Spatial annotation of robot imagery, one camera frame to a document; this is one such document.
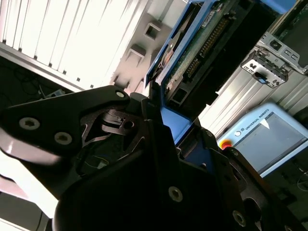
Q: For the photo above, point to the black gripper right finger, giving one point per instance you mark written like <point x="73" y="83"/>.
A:
<point x="228" y="173"/>

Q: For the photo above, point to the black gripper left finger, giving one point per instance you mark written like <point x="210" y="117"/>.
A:
<point x="60" y="113"/>

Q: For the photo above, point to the hard disk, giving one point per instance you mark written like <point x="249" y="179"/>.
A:
<point x="192" y="48"/>

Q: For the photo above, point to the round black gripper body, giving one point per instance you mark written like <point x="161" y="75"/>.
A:
<point x="108" y="204"/>

